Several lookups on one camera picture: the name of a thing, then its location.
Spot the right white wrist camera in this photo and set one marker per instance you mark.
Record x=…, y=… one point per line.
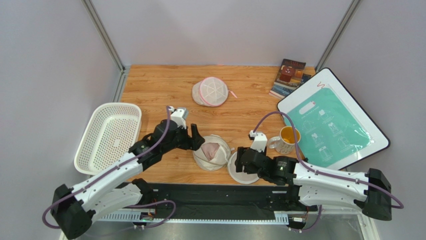
x=259, y=141

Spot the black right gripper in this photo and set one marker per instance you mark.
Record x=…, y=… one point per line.
x=242, y=160

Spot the stack of books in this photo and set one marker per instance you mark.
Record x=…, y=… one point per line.
x=290, y=76

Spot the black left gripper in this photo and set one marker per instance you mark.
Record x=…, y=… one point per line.
x=189, y=142

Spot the pink bra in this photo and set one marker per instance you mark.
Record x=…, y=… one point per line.
x=210, y=150

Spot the aluminium frame post right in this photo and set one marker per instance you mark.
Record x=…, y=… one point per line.
x=338, y=33

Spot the pink-trimmed mesh laundry bag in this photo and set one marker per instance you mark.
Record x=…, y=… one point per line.
x=211, y=92

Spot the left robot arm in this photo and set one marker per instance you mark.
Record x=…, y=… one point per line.
x=76, y=208

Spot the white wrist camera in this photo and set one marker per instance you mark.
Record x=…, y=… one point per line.
x=259, y=141
x=179, y=116

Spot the aluminium frame post left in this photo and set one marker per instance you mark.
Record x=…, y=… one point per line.
x=97, y=21

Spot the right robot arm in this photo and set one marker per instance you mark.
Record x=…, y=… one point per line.
x=367, y=192

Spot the white mug with yellow interior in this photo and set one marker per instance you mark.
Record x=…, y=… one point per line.
x=286, y=141

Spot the beige mesh laundry bag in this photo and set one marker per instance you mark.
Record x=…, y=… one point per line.
x=225, y=158

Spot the white board with black edge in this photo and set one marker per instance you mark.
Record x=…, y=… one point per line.
x=325, y=78

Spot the white perforated plastic basket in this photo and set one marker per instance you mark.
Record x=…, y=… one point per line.
x=111, y=130

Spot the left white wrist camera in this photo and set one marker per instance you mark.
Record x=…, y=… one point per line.
x=179, y=116

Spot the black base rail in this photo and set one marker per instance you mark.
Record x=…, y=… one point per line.
x=225, y=202

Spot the aluminium frame post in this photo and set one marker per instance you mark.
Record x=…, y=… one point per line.
x=338, y=33
x=97, y=21

